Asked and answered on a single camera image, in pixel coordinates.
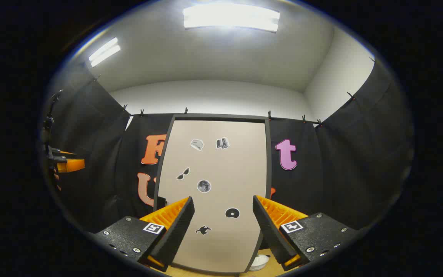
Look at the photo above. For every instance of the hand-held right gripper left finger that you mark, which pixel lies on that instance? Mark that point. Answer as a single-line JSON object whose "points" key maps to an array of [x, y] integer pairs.
{"points": [[177, 231]]}

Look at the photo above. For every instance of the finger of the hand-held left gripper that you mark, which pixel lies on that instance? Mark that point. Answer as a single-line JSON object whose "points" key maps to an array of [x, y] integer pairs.
{"points": [[65, 153], [71, 165]]}

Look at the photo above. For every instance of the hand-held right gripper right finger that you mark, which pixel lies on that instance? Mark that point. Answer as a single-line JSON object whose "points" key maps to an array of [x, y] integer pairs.
{"points": [[269, 231]]}

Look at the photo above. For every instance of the dark grey cabinet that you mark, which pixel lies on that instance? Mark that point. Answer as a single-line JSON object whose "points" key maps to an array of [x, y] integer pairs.
{"points": [[221, 116]]}

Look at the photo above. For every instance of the black backdrop cloth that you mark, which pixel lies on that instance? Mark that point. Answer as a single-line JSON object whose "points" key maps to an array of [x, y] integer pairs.
{"points": [[340, 165]]}

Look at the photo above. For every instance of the small ceiling light panel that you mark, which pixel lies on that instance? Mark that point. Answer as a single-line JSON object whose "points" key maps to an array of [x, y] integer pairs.
{"points": [[104, 52]]}

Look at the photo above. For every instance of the large ceiling light panel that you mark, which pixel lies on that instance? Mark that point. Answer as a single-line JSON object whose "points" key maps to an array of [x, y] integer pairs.
{"points": [[231, 17]]}

